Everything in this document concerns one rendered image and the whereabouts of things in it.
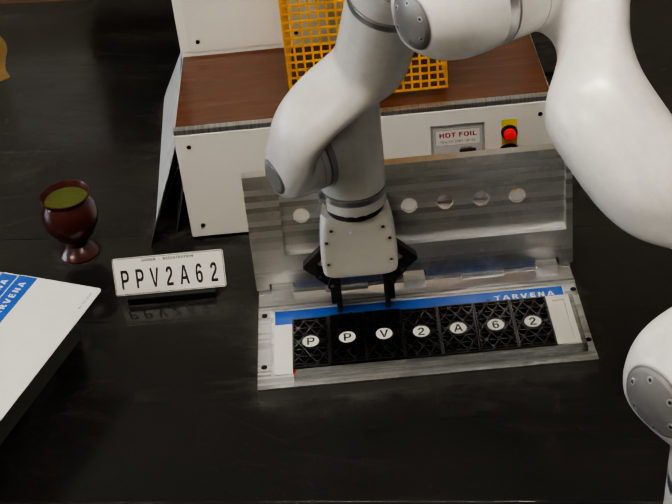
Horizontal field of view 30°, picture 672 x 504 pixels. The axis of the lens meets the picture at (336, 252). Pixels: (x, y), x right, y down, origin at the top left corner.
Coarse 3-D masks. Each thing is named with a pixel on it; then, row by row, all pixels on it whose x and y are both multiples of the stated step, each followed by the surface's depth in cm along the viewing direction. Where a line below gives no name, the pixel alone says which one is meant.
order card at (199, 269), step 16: (144, 256) 180; (160, 256) 180; (176, 256) 180; (192, 256) 180; (208, 256) 180; (128, 272) 180; (144, 272) 180; (160, 272) 180; (176, 272) 180; (192, 272) 180; (208, 272) 180; (224, 272) 180; (128, 288) 181; (144, 288) 181; (160, 288) 181; (176, 288) 181; (192, 288) 181
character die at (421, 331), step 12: (408, 312) 170; (420, 312) 170; (432, 312) 170; (408, 324) 169; (420, 324) 167; (432, 324) 167; (408, 336) 166; (420, 336) 165; (432, 336) 166; (408, 348) 164; (420, 348) 164; (432, 348) 163
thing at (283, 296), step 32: (288, 288) 175; (320, 288) 175; (416, 288) 175; (448, 288) 175; (480, 288) 174; (512, 288) 173; (576, 288) 172; (576, 352) 162; (288, 384) 162; (320, 384) 161; (352, 384) 161; (384, 384) 162; (416, 384) 162; (448, 384) 162
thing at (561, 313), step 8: (552, 296) 169; (560, 296) 169; (552, 304) 168; (560, 304) 168; (568, 304) 168; (552, 312) 167; (560, 312) 167; (568, 312) 167; (552, 320) 166; (560, 320) 166; (568, 320) 166; (560, 328) 164; (568, 328) 164; (576, 328) 164; (560, 336) 163; (568, 336) 163; (576, 336) 163; (560, 344) 162
